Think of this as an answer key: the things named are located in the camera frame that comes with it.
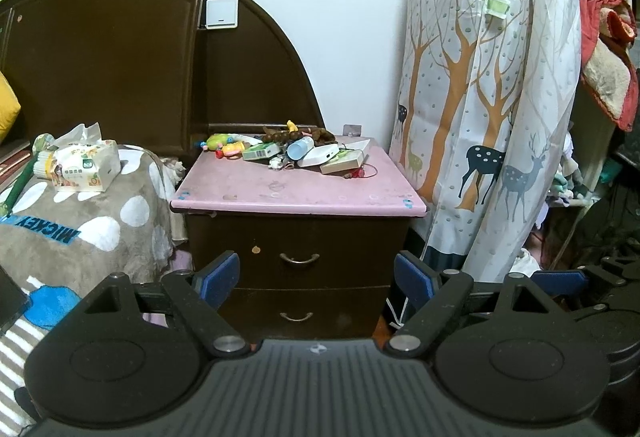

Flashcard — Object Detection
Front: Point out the yellow pillow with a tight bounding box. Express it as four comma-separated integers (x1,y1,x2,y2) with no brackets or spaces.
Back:
0,69,22,144

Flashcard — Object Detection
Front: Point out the blue and white bottle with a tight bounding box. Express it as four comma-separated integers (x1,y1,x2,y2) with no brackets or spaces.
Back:
286,137,316,162

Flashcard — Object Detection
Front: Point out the grey spotted fleece blanket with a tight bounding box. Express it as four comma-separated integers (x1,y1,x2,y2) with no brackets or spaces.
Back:
0,144,190,423

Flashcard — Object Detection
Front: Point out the dark wooden nightstand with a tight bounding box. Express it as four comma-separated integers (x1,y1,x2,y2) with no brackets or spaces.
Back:
170,134,430,343

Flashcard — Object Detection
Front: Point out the red and cream blanket pile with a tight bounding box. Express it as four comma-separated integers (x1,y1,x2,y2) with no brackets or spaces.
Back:
575,0,640,132

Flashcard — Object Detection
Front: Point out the white wall switch panel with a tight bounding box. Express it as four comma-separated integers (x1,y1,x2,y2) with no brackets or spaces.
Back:
204,0,240,29

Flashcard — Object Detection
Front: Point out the dark wooden drawer curved handle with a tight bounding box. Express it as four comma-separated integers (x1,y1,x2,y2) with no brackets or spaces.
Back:
235,214,410,292
234,286,397,342

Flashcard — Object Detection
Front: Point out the dark wooden headboard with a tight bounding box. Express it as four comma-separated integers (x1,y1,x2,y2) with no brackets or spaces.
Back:
0,0,325,162

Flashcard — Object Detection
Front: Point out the green rod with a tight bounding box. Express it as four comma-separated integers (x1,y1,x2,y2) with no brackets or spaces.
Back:
0,157,40,218

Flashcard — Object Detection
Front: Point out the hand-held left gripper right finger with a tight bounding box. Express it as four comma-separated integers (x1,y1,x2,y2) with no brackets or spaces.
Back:
385,251,556,360

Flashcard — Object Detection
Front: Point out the striped bedding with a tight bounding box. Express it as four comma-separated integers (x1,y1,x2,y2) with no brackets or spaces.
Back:
0,139,35,190

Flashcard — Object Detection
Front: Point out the white cord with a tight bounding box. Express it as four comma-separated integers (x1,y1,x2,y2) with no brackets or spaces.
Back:
387,296,412,331

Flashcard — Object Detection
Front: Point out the pile of pale clothes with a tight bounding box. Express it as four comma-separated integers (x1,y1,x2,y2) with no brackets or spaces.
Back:
547,132,597,224

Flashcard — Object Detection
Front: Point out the brown wooden bead bracelet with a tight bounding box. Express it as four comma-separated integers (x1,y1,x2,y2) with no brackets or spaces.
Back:
262,127,303,144

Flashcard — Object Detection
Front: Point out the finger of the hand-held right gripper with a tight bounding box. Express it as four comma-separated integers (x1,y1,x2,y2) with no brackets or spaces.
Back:
530,264,608,299

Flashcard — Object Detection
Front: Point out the green and white clip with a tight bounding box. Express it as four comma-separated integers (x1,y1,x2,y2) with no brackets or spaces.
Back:
482,0,511,20

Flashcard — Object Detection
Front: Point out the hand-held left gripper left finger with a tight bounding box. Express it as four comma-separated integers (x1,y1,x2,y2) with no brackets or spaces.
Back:
82,251,248,359

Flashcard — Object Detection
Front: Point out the green and yellow toy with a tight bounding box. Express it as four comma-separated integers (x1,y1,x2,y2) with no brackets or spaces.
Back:
206,133,242,152

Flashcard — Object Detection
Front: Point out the deer print wardrobe cover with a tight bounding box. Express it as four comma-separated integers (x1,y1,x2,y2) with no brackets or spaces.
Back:
389,0,583,284

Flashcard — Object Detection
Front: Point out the beige flat box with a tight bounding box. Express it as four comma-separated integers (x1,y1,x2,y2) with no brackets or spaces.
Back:
320,151,365,176

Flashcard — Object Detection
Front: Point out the brown pouch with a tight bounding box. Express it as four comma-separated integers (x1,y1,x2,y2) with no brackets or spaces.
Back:
300,128,337,144

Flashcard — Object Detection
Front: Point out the green and white box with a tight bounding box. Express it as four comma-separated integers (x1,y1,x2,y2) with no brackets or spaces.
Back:
242,142,282,162

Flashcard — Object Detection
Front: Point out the soft tissue pack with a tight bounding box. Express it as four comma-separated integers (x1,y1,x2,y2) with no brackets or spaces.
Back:
47,123,122,194

